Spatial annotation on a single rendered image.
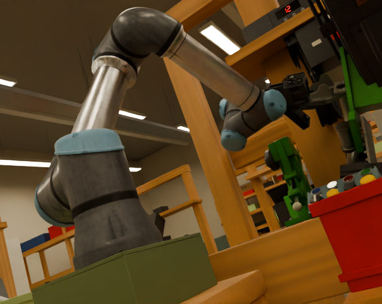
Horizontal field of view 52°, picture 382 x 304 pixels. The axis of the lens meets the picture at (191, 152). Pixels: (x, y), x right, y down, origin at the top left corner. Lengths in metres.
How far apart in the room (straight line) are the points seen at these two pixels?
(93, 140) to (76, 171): 0.06
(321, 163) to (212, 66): 0.61
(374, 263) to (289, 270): 0.33
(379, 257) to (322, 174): 0.91
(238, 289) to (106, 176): 0.28
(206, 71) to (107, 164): 0.43
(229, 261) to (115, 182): 0.36
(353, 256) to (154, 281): 0.27
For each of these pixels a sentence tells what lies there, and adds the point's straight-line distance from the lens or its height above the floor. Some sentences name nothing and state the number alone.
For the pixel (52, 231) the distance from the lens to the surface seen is 7.38.
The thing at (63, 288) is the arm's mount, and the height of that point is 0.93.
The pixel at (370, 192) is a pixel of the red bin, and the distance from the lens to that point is 0.53.
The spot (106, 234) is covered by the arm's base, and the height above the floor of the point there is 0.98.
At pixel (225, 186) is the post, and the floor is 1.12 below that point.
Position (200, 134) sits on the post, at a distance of 1.61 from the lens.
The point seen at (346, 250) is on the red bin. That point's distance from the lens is 0.55.
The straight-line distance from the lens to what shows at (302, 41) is 1.42.
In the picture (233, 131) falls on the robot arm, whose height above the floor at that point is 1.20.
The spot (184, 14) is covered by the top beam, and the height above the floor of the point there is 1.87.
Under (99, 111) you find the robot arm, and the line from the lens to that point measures 0.90.
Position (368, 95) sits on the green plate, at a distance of 1.07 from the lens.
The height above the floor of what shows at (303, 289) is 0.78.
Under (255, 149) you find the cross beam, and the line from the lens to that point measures 1.60.
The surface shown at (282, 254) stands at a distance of 0.85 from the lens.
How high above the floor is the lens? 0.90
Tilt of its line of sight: 14 degrees up
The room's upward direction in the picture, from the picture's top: 20 degrees counter-clockwise
